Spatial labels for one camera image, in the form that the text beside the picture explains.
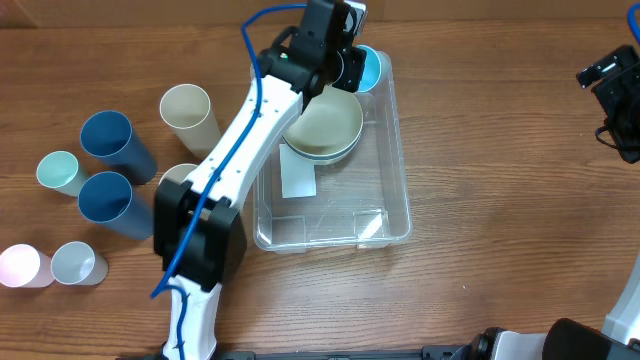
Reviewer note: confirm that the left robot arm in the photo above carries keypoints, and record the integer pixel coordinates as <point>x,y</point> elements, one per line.
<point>198,230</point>

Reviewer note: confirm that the clear plastic storage container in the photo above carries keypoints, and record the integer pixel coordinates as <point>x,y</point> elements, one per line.
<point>360,201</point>

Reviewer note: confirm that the cream tall cup lower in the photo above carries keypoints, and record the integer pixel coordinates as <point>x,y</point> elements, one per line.
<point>178,173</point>

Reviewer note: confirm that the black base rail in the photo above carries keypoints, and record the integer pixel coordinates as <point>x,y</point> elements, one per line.
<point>436,352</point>

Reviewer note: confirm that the cream bowl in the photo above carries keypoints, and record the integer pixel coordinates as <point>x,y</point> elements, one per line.
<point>330,124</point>

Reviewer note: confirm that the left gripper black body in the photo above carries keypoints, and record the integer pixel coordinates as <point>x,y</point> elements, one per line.
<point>348,65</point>

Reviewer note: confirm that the cream tall cup upper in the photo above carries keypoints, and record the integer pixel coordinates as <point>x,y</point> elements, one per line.
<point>187,110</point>

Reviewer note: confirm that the light blue small cup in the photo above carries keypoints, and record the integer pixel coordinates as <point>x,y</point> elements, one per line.
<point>372,69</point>

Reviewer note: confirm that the mint green small cup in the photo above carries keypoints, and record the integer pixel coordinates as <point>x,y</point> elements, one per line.
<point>62,172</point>

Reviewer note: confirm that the dark blue tall cup upper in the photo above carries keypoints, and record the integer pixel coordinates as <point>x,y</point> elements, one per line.
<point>110,137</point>

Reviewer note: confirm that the dark blue tall cup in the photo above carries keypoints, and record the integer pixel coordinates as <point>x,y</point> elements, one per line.
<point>108,199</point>
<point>110,137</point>

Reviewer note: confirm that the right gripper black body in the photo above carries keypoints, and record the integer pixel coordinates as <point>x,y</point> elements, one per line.
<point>618,93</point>

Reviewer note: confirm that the dark blue tall cup lower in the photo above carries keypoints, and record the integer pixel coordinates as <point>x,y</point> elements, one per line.
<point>108,199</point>

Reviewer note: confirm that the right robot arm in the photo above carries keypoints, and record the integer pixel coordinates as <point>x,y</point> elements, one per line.
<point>618,339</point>

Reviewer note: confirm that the dark blue bowl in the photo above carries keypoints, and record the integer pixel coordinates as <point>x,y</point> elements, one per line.
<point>323,160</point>

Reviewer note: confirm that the pink small cup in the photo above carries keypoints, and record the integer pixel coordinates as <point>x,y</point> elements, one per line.
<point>23,266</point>

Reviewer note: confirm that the cream tall cup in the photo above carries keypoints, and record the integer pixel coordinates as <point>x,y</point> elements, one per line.
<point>178,173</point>
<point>187,110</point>

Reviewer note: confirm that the grey small cup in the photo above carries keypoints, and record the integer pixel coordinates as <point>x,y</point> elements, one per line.
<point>76,263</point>

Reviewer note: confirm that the white label sticker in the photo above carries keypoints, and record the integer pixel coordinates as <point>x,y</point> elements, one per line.
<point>297,174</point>

